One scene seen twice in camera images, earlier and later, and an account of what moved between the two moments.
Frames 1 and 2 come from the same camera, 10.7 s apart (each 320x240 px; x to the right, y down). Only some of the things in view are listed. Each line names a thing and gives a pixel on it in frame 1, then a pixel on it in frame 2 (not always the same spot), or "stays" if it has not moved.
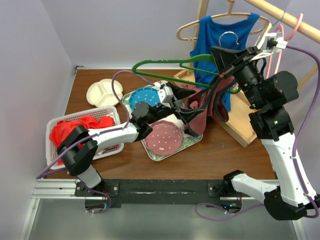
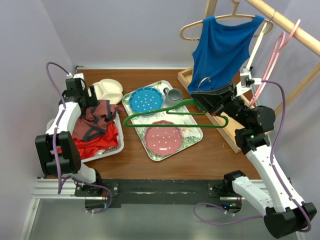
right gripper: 223,57 to 210,99
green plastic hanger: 186,64 to 201,112
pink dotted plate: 165,139 stays
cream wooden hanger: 260,40 to 269,21
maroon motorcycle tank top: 211,100 to 92,125
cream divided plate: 101,94 stays
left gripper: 185,114 to 91,101
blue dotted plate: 150,96 stays
